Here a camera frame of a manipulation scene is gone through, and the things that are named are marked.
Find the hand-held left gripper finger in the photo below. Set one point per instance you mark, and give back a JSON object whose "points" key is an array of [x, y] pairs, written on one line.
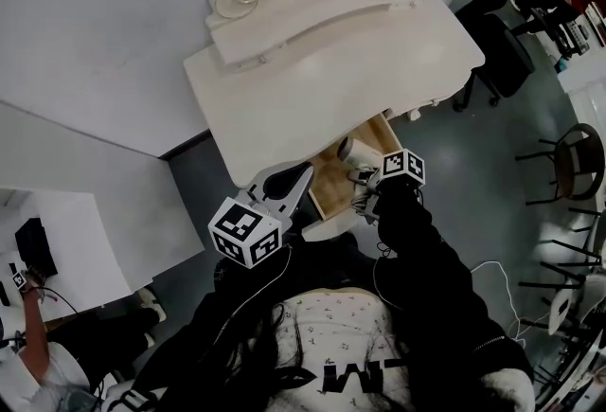
{"points": [[298, 199], [270, 185]]}

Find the white dressing table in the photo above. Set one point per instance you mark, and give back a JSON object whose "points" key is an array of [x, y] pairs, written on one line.
{"points": [[331, 83]]}

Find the white chair with black legs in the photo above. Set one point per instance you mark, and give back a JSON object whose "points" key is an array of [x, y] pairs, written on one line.
{"points": [[561, 313]]}

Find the white open shelf cabinet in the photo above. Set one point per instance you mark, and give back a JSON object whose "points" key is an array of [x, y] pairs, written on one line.
{"points": [[85, 235]]}

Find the black office chair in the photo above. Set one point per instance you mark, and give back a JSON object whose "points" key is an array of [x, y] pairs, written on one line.
{"points": [[506, 55]]}

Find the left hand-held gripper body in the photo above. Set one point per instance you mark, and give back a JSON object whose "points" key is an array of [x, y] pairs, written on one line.
{"points": [[241, 230]]}

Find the person's right forearm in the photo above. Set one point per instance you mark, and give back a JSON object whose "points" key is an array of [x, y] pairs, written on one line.
{"points": [[407, 230]]}

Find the white hair dryer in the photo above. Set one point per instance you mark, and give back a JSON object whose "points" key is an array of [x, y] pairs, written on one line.
{"points": [[352, 149]]}

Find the white printed shirt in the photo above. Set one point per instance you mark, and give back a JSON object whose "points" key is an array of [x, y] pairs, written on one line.
{"points": [[341, 329]]}

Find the black jacket with white lining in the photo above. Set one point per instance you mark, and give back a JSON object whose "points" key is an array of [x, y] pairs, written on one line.
{"points": [[473, 344]]}

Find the person's left forearm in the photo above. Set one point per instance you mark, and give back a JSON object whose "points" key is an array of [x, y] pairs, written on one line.
{"points": [[237, 291]]}

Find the large white wooden drawer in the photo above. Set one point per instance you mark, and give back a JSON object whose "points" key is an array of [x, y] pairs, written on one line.
{"points": [[331, 192]]}

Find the round brown stool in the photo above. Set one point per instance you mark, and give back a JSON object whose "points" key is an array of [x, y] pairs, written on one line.
{"points": [[575, 164]]}

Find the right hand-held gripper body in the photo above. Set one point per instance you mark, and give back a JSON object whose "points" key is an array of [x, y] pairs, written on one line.
{"points": [[402, 166]]}

